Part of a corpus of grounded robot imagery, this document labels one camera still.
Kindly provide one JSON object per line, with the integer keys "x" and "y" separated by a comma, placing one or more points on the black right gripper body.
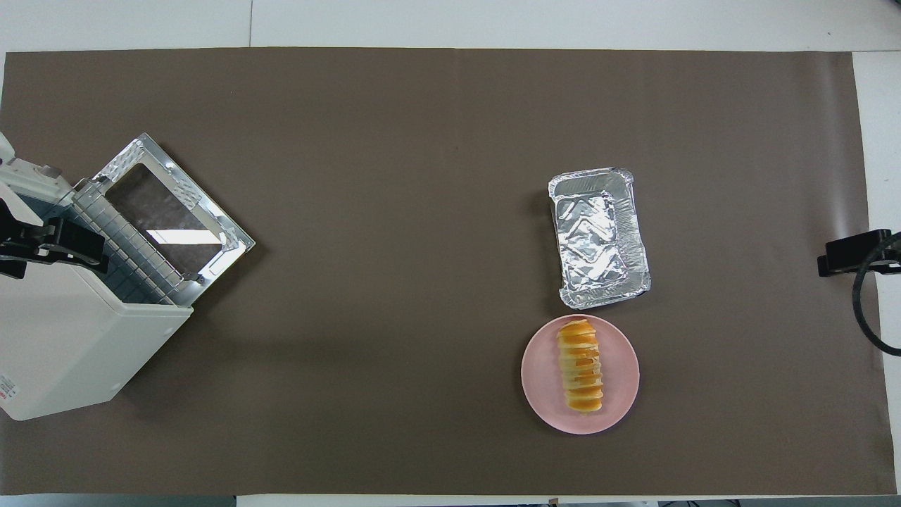
{"x": 888, "y": 246}

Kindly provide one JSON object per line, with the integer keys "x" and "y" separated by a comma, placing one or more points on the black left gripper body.
{"x": 24, "y": 243}

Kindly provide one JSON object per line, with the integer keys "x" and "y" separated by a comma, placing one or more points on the aluminium foil tray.
{"x": 598, "y": 239}

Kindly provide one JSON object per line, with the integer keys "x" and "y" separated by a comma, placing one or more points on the sliced orange bread loaf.
{"x": 581, "y": 366}

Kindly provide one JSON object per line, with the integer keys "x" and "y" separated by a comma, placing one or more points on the cream white toaster oven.
{"x": 63, "y": 338}

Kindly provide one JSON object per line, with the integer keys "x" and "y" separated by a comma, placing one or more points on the glass oven door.
{"x": 176, "y": 190}

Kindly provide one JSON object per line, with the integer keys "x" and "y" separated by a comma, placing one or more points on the pink round plate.
{"x": 619, "y": 380}

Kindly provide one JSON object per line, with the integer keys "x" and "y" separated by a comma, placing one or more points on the brown table mat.
{"x": 422, "y": 211}

